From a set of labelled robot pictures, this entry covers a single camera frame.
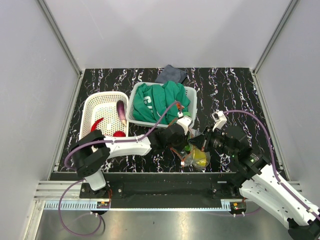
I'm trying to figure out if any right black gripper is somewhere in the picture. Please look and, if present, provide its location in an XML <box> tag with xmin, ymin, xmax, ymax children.
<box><xmin>187</xmin><ymin>125</ymin><xmax>237</xmax><ymax>158</ymax></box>

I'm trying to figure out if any green fake pepper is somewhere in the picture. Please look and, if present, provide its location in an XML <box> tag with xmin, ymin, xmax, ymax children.
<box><xmin>184</xmin><ymin>145</ymin><xmax>191</xmax><ymax>153</ymax></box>

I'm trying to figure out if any yellow fake fruit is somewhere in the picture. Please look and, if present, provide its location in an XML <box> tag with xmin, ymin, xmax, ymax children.
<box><xmin>193</xmin><ymin>148</ymin><xmax>211</xmax><ymax>168</ymax></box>

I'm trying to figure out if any clear zip top bag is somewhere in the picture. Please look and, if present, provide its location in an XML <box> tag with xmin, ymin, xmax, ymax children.
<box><xmin>170</xmin><ymin>128</ymin><xmax>211</xmax><ymax>171</ymax></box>

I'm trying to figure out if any red fake round fruit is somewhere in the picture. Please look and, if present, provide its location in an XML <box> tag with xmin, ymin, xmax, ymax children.
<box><xmin>113</xmin><ymin>130</ymin><xmax>126</xmax><ymax>137</ymax></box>

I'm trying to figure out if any purple fake eggplant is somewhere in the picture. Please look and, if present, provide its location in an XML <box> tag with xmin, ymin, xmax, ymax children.
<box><xmin>116</xmin><ymin>100</ymin><xmax>127</xmax><ymax>126</ymax></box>

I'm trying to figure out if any red fake chili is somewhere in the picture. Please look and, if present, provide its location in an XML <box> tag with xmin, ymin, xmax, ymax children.
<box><xmin>90</xmin><ymin>117</ymin><xmax>104</xmax><ymax>132</ymax></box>

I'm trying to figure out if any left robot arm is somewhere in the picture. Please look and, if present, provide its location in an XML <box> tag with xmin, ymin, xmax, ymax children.
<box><xmin>66</xmin><ymin>123</ymin><xmax>189</xmax><ymax>198</ymax></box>

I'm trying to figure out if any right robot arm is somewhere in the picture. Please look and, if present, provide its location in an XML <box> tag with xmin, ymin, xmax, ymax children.
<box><xmin>189</xmin><ymin>126</ymin><xmax>320</xmax><ymax>240</ymax></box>

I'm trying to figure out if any light green cloth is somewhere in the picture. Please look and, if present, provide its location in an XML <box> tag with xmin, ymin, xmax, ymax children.
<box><xmin>183</xmin><ymin>111</ymin><xmax>192</xmax><ymax>118</ymax></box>

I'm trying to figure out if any white basket with clothes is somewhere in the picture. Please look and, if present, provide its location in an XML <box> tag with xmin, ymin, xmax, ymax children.
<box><xmin>126</xmin><ymin>81</ymin><xmax>197</xmax><ymax>128</ymax></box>

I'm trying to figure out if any green garment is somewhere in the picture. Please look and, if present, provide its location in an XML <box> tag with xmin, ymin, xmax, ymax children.
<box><xmin>132</xmin><ymin>81</ymin><xmax>191</xmax><ymax>125</ymax></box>

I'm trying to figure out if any grey folded cloth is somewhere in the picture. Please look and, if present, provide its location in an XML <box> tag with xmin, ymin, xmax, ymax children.
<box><xmin>155</xmin><ymin>64</ymin><xmax>187</xmax><ymax>84</ymax></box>

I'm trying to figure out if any white perforated basket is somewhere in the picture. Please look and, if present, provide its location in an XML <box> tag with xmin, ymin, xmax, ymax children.
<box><xmin>78</xmin><ymin>91</ymin><xmax>129</xmax><ymax>140</ymax></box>

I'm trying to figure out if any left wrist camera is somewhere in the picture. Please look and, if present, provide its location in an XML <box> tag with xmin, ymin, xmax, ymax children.
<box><xmin>176</xmin><ymin>112</ymin><xmax>193</xmax><ymax>135</ymax></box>

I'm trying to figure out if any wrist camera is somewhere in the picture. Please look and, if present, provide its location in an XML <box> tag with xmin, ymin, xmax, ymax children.
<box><xmin>211</xmin><ymin>110</ymin><xmax>227</xmax><ymax>131</ymax></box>
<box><xmin>176</xmin><ymin>112</ymin><xmax>193</xmax><ymax>135</ymax></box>

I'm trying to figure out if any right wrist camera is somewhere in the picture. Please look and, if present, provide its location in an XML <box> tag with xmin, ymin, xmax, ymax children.
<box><xmin>211</xmin><ymin>110</ymin><xmax>227</xmax><ymax>131</ymax></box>

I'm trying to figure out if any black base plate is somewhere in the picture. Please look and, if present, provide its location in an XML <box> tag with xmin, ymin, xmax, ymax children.
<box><xmin>49</xmin><ymin>171</ymin><xmax>288</xmax><ymax>210</ymax></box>

